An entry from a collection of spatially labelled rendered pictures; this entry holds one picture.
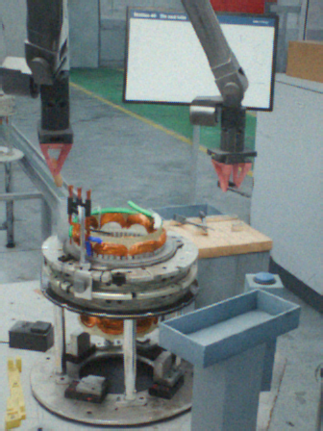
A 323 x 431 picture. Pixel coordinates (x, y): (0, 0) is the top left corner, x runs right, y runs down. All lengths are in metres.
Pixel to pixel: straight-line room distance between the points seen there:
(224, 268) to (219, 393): 0.43
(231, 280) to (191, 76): 0.99
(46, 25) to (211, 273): 0.66
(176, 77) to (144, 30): 0.20
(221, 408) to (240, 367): 0.08
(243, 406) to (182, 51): 1.44
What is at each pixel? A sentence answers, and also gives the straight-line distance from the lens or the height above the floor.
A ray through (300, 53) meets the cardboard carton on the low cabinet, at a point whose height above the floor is 1.34.
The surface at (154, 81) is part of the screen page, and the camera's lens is 2.45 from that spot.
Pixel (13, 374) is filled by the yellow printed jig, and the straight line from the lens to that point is 1.61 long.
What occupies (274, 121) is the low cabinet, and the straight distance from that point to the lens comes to 4.19.
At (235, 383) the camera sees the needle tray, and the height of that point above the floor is 0.95.
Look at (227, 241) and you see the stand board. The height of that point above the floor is 1.07.
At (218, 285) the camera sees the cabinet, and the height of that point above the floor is 0.97.
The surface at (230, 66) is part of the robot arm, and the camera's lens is 1.60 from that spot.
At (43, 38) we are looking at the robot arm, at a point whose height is 1.51.
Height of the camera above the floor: 1.59
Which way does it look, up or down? 18 degrees down
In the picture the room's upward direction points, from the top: 4 degrees clockwise
